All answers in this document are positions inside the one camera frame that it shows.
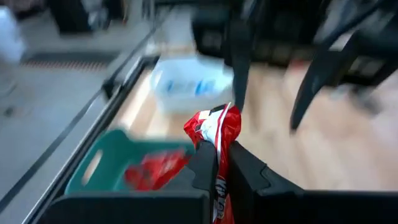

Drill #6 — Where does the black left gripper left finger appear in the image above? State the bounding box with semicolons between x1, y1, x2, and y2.
166;140;218;224

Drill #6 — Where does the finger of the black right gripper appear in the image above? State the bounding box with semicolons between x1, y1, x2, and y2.
231;46;251;112
290;43;346;131

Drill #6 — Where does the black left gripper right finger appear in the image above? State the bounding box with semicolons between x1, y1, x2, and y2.
229;141;305;224

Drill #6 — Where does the white plastic basket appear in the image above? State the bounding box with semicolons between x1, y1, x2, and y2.
150;55;236;114

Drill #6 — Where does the teal plastic basket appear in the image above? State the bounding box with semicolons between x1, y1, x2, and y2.
64;129;197;195

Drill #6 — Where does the black floor mat striped edge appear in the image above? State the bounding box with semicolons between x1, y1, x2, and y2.
21;51;121;71

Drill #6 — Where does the black aluminium rig frame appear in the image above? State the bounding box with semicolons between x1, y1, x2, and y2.
0;0;175;224

